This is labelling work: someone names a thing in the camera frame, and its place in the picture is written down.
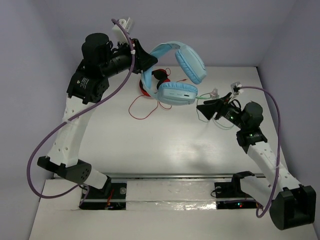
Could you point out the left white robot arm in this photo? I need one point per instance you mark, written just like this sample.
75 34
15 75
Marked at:
97 53

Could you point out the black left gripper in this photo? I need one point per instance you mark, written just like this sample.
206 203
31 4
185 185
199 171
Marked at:
136 56

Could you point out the white foam front board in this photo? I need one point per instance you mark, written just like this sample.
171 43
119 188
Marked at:
61 219

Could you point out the aluminium rail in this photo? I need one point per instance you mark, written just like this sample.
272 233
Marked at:
167 176
70 136

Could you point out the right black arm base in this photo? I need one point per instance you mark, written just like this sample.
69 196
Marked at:
229 196

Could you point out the light blue headphones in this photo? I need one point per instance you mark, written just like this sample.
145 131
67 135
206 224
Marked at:
176 93

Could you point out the aluminium front rail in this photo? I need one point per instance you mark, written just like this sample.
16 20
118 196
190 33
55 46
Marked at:
167 176

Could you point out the red black headphones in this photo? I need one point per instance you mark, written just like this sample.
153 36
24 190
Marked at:
159 74

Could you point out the aluminium left side rail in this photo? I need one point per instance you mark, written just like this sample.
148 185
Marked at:
70 136

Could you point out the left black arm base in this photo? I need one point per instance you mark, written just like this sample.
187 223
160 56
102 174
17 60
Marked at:
92 199

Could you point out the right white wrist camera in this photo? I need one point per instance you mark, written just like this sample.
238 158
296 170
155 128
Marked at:
236 88

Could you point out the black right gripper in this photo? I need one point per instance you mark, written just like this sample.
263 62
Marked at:
215 105

